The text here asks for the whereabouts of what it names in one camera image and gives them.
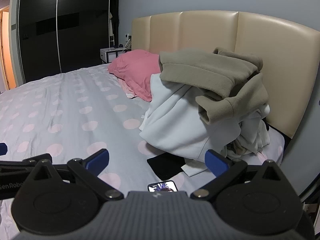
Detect white nightstand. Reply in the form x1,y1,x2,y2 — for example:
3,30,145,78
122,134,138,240
100,47,132,64

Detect beige fleece garment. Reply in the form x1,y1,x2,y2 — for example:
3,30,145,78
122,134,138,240
159,47,270,125

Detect smartphone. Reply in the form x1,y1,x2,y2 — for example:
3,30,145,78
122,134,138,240
147,180,178,192

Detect polka dot bed sheet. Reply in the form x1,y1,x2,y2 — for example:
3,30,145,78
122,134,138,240
0,62,285,240

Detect white crumpled clothes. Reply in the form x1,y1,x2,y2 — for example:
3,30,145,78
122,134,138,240
220,102,272,159

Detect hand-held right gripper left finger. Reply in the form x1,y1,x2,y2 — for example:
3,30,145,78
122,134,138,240
25,149,124,201

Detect light pink pillow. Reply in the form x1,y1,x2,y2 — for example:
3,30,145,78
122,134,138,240
117,79,137,99

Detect black sliding door wardrobe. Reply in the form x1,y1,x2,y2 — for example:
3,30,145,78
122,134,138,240
19,0,120,83

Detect black cloth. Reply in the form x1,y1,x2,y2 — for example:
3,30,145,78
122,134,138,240
146,152,187,180

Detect lit doorway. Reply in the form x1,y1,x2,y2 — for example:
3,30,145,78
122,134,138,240
0,0,19,92

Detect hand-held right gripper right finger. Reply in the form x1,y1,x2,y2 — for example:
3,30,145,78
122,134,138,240
190,149,293,200

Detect cream padded headboard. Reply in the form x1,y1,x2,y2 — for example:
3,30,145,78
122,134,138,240
131,11,320,139

